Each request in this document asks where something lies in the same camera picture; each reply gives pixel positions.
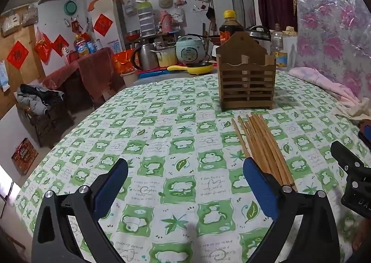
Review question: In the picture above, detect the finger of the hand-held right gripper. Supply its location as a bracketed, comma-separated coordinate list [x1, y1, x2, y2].
[330, 140, 363, 172]
[359, 124, 371, 149]

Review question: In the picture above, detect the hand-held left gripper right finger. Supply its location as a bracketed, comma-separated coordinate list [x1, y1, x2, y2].
[243, 158, 340, 263]

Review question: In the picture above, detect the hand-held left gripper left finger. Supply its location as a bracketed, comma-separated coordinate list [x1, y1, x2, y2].
[31, 158, 129, 263]

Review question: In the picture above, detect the bundle of wooden chopsticks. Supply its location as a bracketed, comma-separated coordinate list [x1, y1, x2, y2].
[232, 112, 297, 192]

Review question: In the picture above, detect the wooden utensil holder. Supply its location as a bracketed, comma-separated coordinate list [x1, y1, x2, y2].
[216, 32, 276, 111]

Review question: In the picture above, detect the person's right hand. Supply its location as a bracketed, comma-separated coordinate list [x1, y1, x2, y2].
[352, 218, 371, 252]

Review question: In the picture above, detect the beige cloth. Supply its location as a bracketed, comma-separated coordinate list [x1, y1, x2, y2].
[331, 97, 371, 121]

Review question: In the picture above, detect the pink floral blanket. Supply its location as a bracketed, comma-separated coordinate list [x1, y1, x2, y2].
[288, 66, 362, 101]

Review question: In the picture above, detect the green checked bedsheet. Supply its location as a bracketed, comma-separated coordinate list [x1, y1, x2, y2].
[12, 68, 371, 263]

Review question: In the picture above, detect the wooden chair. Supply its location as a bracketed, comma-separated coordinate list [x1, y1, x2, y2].
[17, 100, 74, 148]

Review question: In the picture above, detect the red cardboard box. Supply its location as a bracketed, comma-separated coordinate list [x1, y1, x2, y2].
[11, 138, 39, 176]

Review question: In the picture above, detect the grey jacket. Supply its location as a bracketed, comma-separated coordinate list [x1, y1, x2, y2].
[16, 83, 65, 116]

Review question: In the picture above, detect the table with red cover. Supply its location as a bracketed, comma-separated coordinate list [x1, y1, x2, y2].
[43, 48, 123, 104]

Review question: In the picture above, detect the blue mat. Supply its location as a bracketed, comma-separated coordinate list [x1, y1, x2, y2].
[138, 69, 187, 80]

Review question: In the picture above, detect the orange gift bag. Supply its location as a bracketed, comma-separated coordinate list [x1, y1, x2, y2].
[112, 49, 139, 75]

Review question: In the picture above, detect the clear cooking oil bottle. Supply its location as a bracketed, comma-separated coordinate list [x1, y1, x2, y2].
[271, 23, 288, 71]

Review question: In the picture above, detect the stainless steel electric kettle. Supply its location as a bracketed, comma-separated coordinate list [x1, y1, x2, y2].
[132, 43, 159, 71]

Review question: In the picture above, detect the yellow frying pan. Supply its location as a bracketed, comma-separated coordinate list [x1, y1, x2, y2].
[167, 62, 215, 75]

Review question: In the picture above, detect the yellow pot with lid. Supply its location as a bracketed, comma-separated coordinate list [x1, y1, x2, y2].
[157, 46, 178, 68]

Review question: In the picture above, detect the yellow cooking oil jug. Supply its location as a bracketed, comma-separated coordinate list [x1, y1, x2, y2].
[74, 33, 90, 58]

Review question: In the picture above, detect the red diamond paper decoration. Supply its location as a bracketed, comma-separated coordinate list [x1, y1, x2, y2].
[6, 41, 29, 70]
[52, 34, 69, 57]
[93, 13, 114, 37]

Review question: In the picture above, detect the light blue rice cooker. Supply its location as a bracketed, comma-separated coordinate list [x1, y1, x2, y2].
[176, 35, 207, 65]

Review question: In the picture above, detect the red plastic bag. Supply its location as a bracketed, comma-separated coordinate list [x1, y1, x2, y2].
[34, 27, 53, 63]

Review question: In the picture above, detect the wooden shelf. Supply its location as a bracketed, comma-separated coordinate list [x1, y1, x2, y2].
[136, 32, 181, 49]

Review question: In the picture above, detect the soy sauce bottle yellow cap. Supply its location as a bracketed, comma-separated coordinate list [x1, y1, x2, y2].
[219, 10, 244, 42]

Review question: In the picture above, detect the white refrigerator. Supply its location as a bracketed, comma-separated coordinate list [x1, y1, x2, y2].
[93, 0, 128, 51]

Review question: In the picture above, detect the stacked steamer green lid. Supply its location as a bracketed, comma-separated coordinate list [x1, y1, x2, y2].
[137, 1, 157, 38]

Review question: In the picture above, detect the pink thermos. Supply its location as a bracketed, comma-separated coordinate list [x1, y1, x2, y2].
[160, 10, 175, 33]

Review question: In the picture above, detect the green plastic basin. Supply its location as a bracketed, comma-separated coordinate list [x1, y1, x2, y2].
[64, 0, 77, 16]

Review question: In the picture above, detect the white tote bag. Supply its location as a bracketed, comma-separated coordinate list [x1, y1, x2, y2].
[171, 8, 185, 23]

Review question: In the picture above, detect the floral plastic wall sheet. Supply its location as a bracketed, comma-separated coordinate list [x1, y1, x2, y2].
[290, 0, 371, 101]

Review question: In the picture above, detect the blue wall calendar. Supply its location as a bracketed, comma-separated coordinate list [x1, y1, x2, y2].
[0, 61, 11, 90]

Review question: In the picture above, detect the woven wall bag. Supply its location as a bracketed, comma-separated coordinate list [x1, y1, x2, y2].
[1, 16, 21, 38]
[22, 4, 39, 25]

